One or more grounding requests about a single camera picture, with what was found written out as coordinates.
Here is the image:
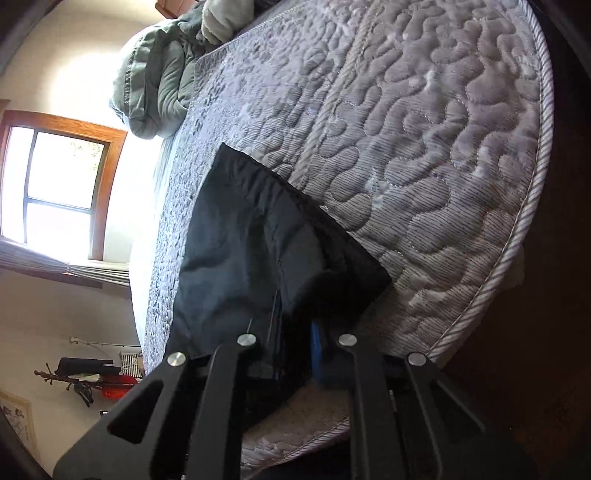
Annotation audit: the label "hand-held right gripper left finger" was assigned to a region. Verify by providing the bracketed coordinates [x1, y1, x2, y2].
[53, 291, 286, 480]

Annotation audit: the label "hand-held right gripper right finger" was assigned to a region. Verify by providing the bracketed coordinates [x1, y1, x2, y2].
[310, 320, 537, 480]

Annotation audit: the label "black pants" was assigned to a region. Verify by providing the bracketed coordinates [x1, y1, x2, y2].
[165, 142, 393, 430]

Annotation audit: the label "striped cloth item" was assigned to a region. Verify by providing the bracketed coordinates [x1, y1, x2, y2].
[119, 352, 145, 377]

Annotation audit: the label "red bag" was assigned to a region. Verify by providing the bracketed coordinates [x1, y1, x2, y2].
[99, 375, 139, 401]

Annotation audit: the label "black hanging garment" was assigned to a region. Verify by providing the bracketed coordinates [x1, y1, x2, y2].
[55, 357, 122, 376]

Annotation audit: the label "wooden coat rack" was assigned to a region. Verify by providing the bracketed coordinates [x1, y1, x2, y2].
[34, 357, 139, 407]

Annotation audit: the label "white window blinds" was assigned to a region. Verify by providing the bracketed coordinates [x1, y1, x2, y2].
[0, 240, 131, 289]

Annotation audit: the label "grey quilted mattress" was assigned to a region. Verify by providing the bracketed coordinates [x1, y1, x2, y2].
[131, 0, 555, 472]

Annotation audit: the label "wooden framed window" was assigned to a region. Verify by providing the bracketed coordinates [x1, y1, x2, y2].
[0, 110, 129, 261]

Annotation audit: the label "green comforter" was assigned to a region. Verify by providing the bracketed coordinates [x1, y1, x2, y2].
[108, 0, 259, 139]

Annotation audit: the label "cream fleece blanket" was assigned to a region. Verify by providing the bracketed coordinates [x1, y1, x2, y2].
[202, 0, 256, 45]

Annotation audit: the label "white wall rod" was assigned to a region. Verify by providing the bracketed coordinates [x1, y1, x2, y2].
[69, 337, 141, 348]

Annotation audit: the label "black hanging strap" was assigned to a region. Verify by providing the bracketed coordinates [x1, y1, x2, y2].
[69, 383, 95, 408]

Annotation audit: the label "framed wall poster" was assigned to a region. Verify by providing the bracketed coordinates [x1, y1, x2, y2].
[0, 390, 37, 455]

